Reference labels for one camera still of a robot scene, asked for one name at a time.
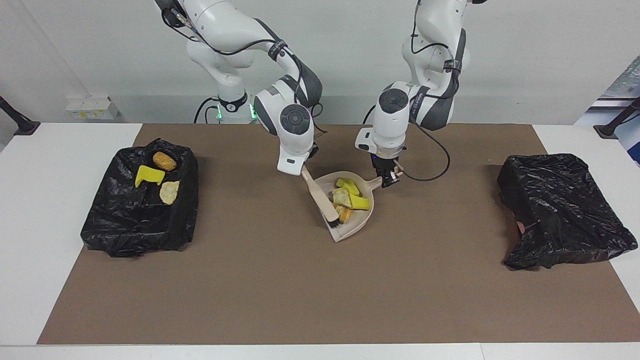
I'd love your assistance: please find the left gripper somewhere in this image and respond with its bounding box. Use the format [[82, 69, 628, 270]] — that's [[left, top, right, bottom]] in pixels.
[[372, 153, 405, 190]]

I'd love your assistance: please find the beige plastic dustpan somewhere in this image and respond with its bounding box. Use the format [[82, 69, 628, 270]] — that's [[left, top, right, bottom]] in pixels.
[[320, 171, 384, 244]]

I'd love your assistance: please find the beige hand brush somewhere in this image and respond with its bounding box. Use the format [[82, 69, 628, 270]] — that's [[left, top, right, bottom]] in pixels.
[[301, 166, 344, 229]]

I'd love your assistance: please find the bin with black bag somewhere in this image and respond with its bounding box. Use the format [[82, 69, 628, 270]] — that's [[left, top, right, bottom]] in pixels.
[[80, 138, 200, 259], [497, 153, 639, 271]]

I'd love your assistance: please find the brown bread roll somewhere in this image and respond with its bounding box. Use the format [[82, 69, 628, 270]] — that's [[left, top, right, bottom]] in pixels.
[[152, 151, 178, 172]]

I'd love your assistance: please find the black stand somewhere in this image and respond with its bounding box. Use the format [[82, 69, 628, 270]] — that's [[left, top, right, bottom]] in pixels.
[[0, 95, 41, 136], [593, 97, 640, 140]]

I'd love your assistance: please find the white wall socket box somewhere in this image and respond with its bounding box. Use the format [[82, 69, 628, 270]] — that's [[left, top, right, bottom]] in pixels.
[[65, 94, 121, 121]]

